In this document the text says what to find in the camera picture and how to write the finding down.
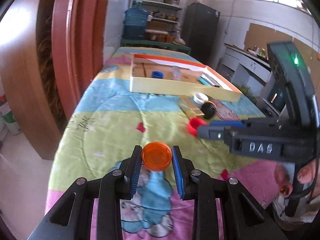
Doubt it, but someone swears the black bottle cap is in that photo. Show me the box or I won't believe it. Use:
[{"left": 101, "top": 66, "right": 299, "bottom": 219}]
[{"left": 201, "top": 101, "right": 216, "bottom": 119}]

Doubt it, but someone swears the red bottle cap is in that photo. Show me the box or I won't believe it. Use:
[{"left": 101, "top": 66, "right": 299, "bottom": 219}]
[{"left": 187, "top": 118, "right": 207, "bottom": 137}]

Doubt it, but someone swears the white bottle cap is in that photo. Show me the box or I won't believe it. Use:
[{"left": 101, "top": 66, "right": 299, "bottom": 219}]
[{"left": 193, "top": 92, "right": 209, "bottom": 105}]

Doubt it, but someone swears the gold rectangular box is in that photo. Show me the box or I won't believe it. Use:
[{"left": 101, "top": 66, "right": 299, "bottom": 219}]
[{"left": 177, "top": 95, "right": 204, "bottom": 119}]

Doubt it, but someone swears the white Hello Kitty box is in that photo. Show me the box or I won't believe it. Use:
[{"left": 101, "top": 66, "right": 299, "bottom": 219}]
[{"left": 201, "top": 74, "right": 220, "bottom": 87}]

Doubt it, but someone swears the teal rectangular box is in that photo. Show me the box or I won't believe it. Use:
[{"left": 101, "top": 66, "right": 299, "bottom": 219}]
[{"left": 198, "top": 77, "right": 212, "bottom": 86}]

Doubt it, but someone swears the orange bottle cap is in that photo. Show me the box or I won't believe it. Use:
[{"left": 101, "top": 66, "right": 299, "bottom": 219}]
[{"left": 142, "top": 141, "right": 172, "bottom": 172}]

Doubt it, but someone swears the clear floral plastic case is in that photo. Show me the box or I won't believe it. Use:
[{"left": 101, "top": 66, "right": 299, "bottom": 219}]
[{"left": 172, "top": 66, "right": 181, "bottom": 81}]

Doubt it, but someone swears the blue bottle cap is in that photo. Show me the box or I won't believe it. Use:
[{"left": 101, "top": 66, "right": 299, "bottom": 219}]
[{"left": 151, "top": 71, "right": 164, "bottom": 79}]

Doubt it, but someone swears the person's right hand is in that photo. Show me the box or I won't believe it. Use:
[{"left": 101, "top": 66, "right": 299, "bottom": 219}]
[{"left": 273, "top": 158, "right": 320, "bottom": 198}]

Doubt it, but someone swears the potted green plant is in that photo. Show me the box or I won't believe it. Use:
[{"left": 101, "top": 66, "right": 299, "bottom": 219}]
[{"left": 235, "top": 85, "right": 257, "bottom": 104}]

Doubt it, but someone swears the dark green appliance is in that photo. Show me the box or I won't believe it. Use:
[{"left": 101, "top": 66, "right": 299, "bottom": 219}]
[{"left": 267, "top": 85, "right": 285, "bottom": 112}]

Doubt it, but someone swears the white kitchen counter cabinet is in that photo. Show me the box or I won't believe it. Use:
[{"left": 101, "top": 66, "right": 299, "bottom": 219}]
[{"left": 217, "top": 43, "right": 283, "bottom": 116}]

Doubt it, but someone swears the orange-rimmed cardboard tray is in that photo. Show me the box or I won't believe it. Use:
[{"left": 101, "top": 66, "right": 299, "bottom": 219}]
[{"left": 130, "top": 54, "right": 242, "bottom": 102}]

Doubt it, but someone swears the plastic bag of food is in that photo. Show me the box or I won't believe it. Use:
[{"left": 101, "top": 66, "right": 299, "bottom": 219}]
[{"left": 172, "top": 30, "right": 185, "bottom": 46}]

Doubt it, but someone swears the black refrigerator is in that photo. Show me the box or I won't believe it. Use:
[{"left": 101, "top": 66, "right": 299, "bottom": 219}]
[{"left": 181, "top": 3, "right": 220, "bottom": 65}]

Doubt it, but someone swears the colourful cartoon quilt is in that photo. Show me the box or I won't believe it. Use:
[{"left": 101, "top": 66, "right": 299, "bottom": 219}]
[{"left": 46, "top": 47, "right": 278, "bottom": 239}]

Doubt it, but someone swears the green bench table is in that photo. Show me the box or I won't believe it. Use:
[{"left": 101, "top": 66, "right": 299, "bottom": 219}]
[{"left": 120, "top": 38, "right": 191, "bottom": 55}]

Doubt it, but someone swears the green metal shelf rack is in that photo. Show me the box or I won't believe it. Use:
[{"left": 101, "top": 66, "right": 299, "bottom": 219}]
[{"left": 130, "top": 0, "right": 184, "bottom": 43}]

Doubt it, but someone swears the blue water jug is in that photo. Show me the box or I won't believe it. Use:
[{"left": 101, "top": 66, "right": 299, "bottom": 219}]
[{"left": 123, "top": 1, "right": 149, "bottom": 40}]

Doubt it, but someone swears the red wooden door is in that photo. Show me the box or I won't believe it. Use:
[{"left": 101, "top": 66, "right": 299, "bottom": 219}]
[{"left": 1, "top": 0, "right": 108, "bottom": 160}]

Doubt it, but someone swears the brown cardboard wall panel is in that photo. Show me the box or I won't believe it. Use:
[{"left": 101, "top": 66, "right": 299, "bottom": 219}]
[{"left": 244, "top": 23, "right": 319, "bottom": 68}]

